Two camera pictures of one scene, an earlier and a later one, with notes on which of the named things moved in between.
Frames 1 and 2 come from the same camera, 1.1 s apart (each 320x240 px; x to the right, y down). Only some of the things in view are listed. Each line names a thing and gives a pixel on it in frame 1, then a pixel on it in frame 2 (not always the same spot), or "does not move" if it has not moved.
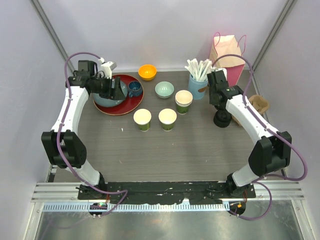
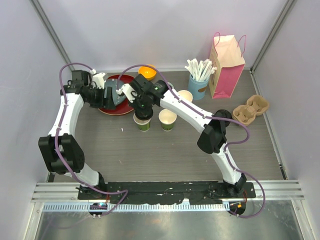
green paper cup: (142, 117) does not move
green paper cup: (167, 117) does not move
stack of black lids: (222, 118) does not move
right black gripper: (211, 101) to (136, 108)
